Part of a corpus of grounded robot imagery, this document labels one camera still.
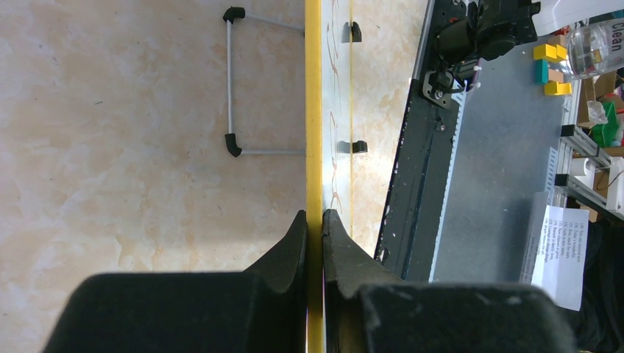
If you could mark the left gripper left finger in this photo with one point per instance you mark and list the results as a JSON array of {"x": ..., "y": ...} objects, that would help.
[{"x": 259, "y": 309}]

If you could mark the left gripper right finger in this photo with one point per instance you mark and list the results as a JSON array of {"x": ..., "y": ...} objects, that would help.
[{"x": 368, "y": 309}]

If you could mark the yellow framed whiteboard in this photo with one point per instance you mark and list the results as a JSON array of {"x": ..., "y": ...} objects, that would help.
[{"x": 330, "y": 32}]

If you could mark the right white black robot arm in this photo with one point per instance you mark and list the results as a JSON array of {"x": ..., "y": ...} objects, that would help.
[{"x": 490, "y": 29}]

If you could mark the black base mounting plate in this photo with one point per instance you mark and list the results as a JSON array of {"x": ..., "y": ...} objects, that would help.
[{"x": 414, "y": 206}]

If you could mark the printed white paper sheet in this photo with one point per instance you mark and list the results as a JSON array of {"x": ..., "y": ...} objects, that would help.
[{"x": 555, "y": 251}]

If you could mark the yellow toy block lower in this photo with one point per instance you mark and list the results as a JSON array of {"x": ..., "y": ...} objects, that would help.
[{"x": 554, "y": 88}]

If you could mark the yellow toy block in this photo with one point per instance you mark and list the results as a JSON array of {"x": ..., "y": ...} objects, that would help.
[
  {"x": 551, "y": 53},
  {"x": 554, "y": 88}
]

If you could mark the teal toy block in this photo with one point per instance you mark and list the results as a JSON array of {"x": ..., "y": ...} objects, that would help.
[{"x": 541, "y": 72}]

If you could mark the clear plastic spray bottle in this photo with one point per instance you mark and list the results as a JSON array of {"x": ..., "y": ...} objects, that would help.
[{"x": 595, "y": 49}]

